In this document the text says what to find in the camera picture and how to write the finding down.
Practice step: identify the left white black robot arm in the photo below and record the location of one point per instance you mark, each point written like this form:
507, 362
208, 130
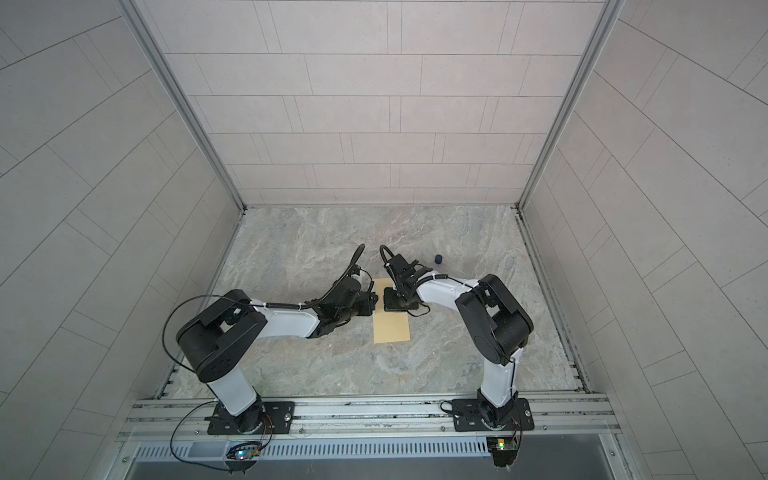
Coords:
215, 341

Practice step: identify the white slotted cable duct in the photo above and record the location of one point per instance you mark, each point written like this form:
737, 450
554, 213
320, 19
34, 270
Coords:
320, 449

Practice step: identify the right green circuit board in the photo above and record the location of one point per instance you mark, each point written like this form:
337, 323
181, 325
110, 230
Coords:
503, 450

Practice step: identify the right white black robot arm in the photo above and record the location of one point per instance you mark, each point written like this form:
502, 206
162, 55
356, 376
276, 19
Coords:
498, 325

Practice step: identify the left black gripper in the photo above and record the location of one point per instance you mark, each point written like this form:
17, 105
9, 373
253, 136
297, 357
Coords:
367, 299

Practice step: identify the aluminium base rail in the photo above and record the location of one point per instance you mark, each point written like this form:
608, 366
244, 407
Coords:
373, 416

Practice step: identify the left green circuit board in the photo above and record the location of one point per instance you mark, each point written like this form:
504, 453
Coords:
243, 456

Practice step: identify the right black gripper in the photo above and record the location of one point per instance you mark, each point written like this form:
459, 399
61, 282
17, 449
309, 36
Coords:
389, 305

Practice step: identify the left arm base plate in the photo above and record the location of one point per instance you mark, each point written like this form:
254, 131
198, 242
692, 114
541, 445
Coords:
279, 414

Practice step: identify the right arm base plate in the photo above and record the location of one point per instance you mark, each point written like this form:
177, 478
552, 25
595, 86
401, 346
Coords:
477, 415

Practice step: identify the green circuit board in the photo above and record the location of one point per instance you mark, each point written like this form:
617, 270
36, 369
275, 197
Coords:
243, 456
503, 450

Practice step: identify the yellow paper envelope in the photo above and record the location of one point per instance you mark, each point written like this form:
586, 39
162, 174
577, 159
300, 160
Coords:
388, 327

